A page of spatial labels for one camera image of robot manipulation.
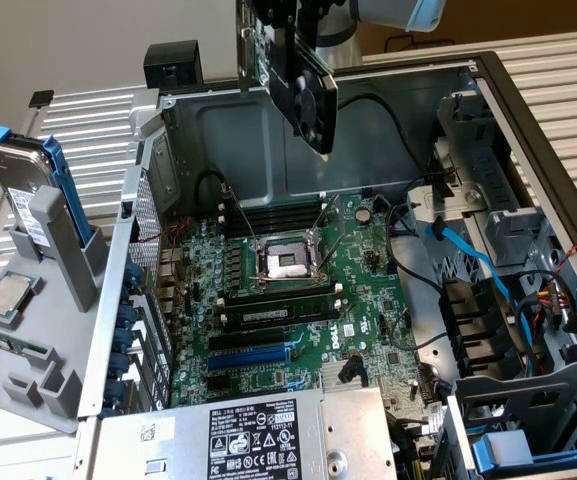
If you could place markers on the green GPU with black fan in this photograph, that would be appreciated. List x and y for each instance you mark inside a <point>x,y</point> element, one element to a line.
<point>313,105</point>

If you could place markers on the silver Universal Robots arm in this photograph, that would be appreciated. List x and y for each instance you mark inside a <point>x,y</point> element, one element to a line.
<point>338,50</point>

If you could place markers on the black box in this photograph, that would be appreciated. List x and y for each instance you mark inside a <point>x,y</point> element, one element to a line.
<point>168,60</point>

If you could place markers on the open black PC case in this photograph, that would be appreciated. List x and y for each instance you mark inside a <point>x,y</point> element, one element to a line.
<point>358,150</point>

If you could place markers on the black RAM slot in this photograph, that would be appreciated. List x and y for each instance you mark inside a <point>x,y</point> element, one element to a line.
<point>278,207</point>
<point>278,292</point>
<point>278,225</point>

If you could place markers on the thin metal locking lever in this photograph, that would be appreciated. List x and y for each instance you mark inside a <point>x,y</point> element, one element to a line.
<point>242,217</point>

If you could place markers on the silver coin battery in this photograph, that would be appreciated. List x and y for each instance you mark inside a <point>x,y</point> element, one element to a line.
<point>364,214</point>

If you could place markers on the CPU socket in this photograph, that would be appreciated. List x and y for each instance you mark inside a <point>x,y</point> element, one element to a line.
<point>288,260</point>

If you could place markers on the silver metal disk bay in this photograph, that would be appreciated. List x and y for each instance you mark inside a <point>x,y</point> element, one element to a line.
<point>488,165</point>

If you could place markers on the silver rear port block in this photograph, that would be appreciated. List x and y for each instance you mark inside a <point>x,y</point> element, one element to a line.
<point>170,260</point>

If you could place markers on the green Dell motherboard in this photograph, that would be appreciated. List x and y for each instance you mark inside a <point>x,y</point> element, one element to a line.
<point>358,300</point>

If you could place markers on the blue slot latch row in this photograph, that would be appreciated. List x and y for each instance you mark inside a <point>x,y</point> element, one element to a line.
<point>130,277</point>

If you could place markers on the long black expansion slot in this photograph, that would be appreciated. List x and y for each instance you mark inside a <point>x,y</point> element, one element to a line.
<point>248,340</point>

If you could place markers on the blue expansion slot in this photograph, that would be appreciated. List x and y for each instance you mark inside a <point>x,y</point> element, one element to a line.
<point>248,359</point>

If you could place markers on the silver chipset heatsink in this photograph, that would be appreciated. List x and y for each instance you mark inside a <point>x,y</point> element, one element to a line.
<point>329,372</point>

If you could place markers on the short black expansion slot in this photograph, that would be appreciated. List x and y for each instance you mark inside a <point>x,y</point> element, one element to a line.
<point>218,382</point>

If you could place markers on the grey parts rack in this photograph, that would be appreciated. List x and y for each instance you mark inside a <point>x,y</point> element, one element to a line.
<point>58,320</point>

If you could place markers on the silver CPU chip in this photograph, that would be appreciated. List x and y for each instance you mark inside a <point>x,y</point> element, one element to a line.
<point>9,295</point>

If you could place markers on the silver power supply unit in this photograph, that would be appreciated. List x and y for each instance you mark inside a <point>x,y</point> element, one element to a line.
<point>353,425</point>

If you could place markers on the grey plastic drive cage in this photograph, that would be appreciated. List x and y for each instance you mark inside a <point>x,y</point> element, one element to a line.
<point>543,395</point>

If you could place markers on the blue drive caddy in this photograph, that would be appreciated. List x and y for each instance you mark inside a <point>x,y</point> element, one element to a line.
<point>498,447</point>

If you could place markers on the hard disk with blue bracket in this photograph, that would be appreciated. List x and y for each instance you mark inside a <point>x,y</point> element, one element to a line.
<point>13,170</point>

